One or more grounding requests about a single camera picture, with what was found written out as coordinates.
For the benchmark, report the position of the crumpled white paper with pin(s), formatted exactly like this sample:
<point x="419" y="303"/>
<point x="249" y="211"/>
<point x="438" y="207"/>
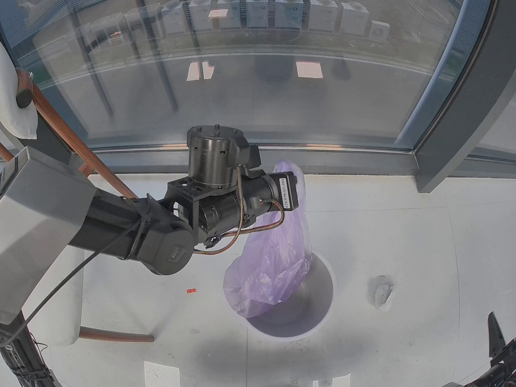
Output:
<point x="382" y="294"/>

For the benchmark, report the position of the white trash bin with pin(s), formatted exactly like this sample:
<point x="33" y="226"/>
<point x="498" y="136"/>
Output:
<point x="320" y="284"/>

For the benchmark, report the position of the window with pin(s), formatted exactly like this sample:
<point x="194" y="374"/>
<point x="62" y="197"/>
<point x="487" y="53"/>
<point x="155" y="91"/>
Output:
<point x="258" y="95"/>

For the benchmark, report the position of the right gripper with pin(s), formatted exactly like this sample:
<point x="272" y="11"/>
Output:
<point x="502" y="373"/>

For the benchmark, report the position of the purple plastic bag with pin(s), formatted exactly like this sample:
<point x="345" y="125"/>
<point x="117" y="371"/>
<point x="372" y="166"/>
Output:
<point x="278" y="256"/>

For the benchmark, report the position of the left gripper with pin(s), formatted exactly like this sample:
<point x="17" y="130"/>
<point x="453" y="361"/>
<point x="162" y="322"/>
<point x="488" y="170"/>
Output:
<point x="272" y="194"/>

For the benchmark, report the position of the small red scrap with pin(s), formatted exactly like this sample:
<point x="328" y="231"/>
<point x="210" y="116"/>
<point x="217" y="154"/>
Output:
<point x="191" y="291"/>

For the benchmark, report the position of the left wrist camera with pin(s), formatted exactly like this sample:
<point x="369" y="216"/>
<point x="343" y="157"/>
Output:
<point x="243" y="151"/>

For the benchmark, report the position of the wooden chair with white cushions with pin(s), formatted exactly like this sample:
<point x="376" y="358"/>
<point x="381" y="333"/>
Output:
<point x="60" y="135"/>

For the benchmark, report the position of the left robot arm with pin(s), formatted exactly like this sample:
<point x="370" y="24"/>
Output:
<point x="121" y="220"/>

